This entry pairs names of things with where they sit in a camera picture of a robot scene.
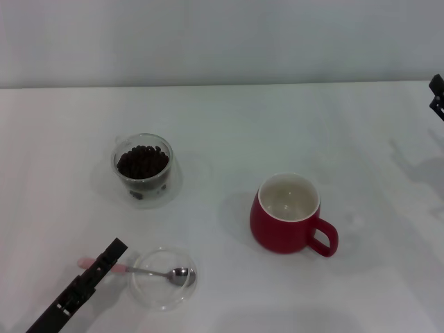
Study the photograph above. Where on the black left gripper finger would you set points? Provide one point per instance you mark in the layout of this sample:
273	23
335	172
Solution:
100	267

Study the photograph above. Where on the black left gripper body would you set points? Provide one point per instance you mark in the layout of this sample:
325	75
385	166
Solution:
52	319

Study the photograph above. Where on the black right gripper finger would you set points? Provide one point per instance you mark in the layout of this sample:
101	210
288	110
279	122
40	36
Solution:
438	86

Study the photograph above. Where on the red mug with white inside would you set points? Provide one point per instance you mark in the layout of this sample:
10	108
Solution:
277	236

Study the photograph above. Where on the double-walled clear glass cup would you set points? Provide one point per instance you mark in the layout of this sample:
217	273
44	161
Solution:
142	189

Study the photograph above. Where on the pile of dark coffee beans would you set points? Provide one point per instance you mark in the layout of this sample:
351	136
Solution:
142	163

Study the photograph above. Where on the clear glass saucer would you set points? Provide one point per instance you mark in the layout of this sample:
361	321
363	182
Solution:
156	296

